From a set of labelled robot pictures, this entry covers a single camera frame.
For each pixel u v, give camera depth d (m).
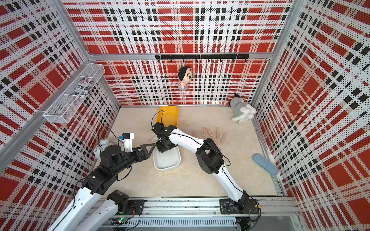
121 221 0.70
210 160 0.55
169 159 0.89
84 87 0.74
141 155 0.62
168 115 1.10
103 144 0.86
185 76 0.91
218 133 1.04
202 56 0.88
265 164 0.91
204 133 1.04
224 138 1.01
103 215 0.57
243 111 1.04
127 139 0.64
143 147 0.62
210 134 1.04
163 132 0.68
